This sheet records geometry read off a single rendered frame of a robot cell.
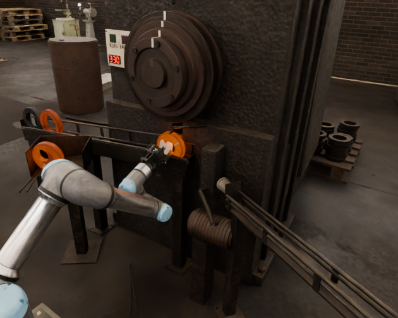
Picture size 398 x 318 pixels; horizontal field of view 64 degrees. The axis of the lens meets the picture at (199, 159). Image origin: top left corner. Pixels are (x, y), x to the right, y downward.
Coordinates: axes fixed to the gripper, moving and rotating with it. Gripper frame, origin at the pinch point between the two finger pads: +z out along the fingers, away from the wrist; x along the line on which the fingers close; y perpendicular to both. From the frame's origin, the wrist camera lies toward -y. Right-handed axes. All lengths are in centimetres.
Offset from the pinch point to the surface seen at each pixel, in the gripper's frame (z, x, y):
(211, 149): -1.5, -24.3, 6.0
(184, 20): 14, -9, 56
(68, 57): 134, 244, -47
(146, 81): -1.9, 2.9, 35.7
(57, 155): -32, 44, 5
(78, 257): -50, 46, -61
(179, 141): 0.2, -5.8, 3.9
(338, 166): 128, -68, -105
